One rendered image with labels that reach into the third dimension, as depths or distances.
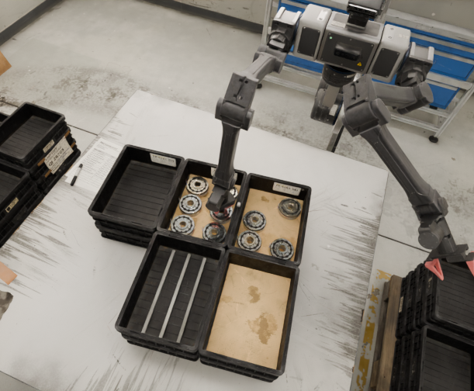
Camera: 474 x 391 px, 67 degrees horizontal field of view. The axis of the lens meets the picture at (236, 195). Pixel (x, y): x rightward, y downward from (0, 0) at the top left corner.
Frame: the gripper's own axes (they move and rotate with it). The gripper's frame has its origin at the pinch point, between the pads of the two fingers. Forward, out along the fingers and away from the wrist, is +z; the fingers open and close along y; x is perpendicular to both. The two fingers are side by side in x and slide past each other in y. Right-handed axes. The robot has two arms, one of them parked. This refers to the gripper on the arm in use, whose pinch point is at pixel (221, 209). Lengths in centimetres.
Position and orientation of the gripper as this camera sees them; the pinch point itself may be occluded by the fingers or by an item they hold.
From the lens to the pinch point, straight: 158.5
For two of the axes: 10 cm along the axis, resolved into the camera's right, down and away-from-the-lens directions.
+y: 8.7, -4.0, 3.0
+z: -0.5, 5.3, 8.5
